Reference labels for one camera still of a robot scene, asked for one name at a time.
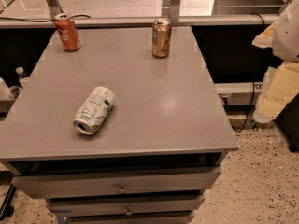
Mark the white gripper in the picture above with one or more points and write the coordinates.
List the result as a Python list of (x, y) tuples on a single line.
[(288, 36)]

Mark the orange-gold soda can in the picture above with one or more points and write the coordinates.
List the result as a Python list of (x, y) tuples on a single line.
[(161, 36)]

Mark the white green 7up can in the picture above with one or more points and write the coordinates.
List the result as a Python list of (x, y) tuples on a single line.
[(94, 111)]

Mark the red Coca-Cola can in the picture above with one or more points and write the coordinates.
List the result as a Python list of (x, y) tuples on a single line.
[(67, 31)]

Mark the top grey drawer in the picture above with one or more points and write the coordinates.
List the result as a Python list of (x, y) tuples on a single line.
[(116, 183)]

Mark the grey drawer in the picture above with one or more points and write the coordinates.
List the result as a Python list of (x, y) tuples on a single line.
[(116, 183), (125, 205), (184, 217)]

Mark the grey drawer cabinet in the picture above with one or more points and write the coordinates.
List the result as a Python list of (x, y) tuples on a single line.
[(167, 113)]

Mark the clear plastic bottle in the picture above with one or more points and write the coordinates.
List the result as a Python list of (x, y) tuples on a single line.
[(23, 77)]

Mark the bottom grey drawer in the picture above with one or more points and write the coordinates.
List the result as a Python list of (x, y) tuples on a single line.
[(184, 217)]

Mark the middle grey drawer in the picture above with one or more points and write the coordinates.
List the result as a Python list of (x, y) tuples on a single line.
[(125, 205)]

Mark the metal rail frame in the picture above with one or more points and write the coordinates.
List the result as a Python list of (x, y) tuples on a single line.
[(101, 13)]

